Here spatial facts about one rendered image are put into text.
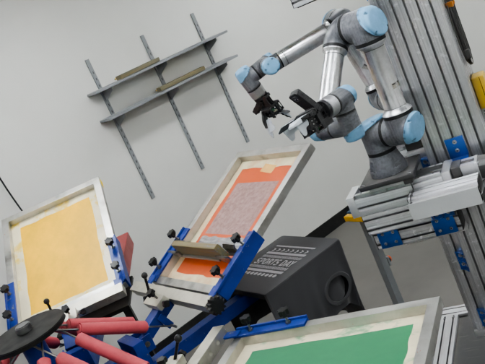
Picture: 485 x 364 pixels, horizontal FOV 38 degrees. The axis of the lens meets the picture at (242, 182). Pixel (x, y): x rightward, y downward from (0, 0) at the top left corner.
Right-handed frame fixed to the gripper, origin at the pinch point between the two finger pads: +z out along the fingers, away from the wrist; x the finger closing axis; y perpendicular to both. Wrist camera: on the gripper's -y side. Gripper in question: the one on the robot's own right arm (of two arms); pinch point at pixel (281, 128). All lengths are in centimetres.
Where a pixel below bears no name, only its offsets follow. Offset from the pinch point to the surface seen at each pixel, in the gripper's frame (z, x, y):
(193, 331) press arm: 29, -100, 2
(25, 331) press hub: -27, -145, 3
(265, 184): 8.4, -30.2, 7.9
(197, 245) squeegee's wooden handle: 3, -73, 5
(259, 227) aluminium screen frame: 8, -56, 30
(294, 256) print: 43, -43, 9
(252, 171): 7.4, -21.7, -9.6
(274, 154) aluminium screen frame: 4.0, -14.9, 4.7
